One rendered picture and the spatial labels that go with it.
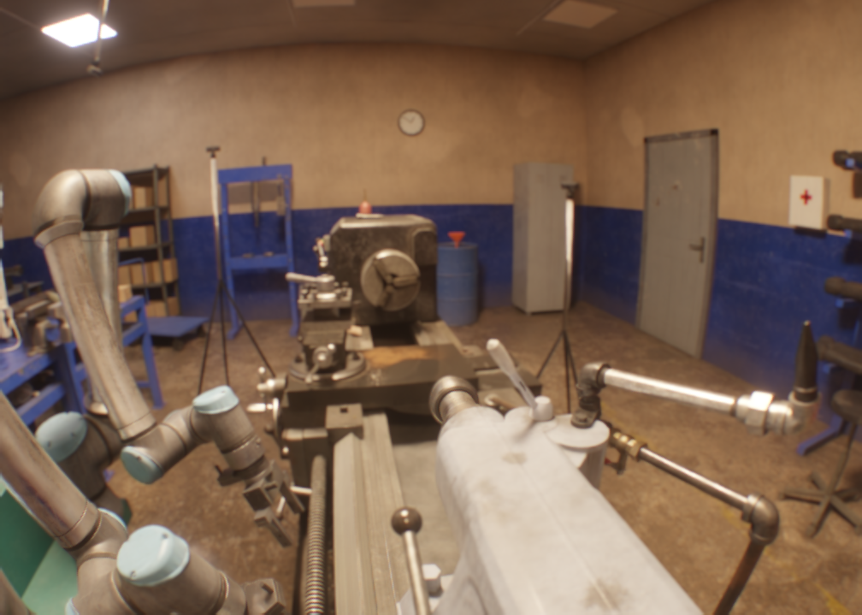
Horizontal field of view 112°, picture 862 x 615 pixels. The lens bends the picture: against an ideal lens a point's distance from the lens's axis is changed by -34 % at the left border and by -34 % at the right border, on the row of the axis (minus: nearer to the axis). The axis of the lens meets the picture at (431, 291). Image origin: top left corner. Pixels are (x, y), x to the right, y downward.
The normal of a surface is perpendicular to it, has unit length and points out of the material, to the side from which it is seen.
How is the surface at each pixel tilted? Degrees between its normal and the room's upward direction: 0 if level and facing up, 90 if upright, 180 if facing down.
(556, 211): 90
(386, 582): 0
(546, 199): 90
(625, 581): 0
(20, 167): 90
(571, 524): 0
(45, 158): 90
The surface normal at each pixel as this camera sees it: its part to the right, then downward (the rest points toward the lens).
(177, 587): 0.76, 0.04
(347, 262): 0.18, 0.21
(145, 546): -0.27, -0.87
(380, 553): -0.01, -0.98
